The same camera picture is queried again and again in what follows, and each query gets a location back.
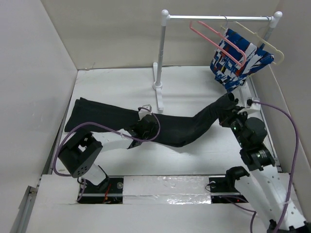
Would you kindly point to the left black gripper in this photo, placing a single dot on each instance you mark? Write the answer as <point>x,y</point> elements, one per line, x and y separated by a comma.
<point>153,133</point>

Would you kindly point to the white clothes rack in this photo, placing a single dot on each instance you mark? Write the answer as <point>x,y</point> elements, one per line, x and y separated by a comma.
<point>165,17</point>

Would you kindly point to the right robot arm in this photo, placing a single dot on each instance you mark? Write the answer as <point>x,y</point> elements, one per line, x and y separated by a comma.
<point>259,181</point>

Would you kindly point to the grey aluminium rail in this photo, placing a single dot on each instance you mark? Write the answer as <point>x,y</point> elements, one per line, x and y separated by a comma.
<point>24,211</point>

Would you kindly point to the black trousers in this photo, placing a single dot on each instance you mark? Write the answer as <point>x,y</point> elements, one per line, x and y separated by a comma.
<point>176,131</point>

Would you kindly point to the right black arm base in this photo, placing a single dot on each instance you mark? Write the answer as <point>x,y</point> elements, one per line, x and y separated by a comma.
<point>221,192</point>

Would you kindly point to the cream plastic hanger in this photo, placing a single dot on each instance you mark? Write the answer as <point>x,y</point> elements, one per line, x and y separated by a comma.
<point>279,53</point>

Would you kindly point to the blue patterned shorts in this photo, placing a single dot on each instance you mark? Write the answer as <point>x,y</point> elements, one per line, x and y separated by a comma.
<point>228,73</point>

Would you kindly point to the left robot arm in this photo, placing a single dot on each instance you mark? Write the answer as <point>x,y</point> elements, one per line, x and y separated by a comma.
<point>79,153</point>

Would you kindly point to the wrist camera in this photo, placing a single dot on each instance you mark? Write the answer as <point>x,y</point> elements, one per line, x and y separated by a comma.
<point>252,106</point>
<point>144,111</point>

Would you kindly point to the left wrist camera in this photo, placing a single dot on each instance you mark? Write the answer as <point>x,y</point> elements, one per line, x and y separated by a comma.
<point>144,111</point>

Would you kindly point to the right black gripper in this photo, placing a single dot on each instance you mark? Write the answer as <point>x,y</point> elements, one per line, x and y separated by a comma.
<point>237,111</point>

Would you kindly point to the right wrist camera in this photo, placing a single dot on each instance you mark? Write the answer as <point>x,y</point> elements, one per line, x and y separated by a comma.
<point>252,106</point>

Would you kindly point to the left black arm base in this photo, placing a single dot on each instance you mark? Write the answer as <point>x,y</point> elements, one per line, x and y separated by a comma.
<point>112,193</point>

